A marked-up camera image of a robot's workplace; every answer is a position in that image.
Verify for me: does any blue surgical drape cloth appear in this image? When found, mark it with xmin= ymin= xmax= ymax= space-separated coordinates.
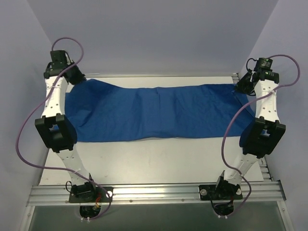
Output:
xmin=65 ymin=79 xmax=254 ymax=142

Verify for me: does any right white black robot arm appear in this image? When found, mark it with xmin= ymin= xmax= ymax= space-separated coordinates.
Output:
xmin=214 ymin=70 xmax=286 ymax=199

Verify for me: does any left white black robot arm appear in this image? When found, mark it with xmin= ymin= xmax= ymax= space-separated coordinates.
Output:
xmin=35 ymin=62 xmax=97 ymax=202

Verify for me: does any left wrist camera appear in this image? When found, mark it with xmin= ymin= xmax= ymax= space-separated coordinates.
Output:
xmin=50 ymin=50 xmax=71 ymax=65

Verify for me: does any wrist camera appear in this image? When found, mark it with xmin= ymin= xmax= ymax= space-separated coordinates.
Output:
xmin=50 ymin=50 xmax=71 ymax=65
xmin=254 ymin=58 xmax=273 ymax=72

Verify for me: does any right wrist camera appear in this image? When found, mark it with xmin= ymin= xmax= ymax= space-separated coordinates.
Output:
xmin=254 ymin=58 xmax=273 ymax=72

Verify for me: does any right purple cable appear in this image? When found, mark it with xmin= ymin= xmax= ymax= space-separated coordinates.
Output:
xmin=213 ymin=54 xmax=301 ymax=216

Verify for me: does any purple cable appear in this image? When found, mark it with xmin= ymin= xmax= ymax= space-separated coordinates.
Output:
xmin=213 ymin=54 xmax=301 ymax=216
xmin=15 ymin=37 xmax=114 ymax=220

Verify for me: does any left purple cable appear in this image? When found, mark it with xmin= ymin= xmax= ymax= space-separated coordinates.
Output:
xmin=15 ymin=37 xmax=114 ymax=220

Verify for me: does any aluminium front rail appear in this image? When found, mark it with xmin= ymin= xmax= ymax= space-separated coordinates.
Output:
xmin=27 ymin=181 xmax=285 ymax=206

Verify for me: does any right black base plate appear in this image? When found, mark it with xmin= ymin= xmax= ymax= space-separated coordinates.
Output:
xmin=198 ymin=184 xmax=243 ymax=201

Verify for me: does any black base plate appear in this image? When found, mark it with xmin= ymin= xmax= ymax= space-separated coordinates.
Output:
xmin=68 ymin=184 xmax=113 ymax=203
xmin=198 ymin=184 xmax=243 ymax=201

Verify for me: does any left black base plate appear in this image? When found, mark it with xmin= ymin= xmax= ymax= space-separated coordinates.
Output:
xmin=68 ymin=184 xmax=113 ymax=203

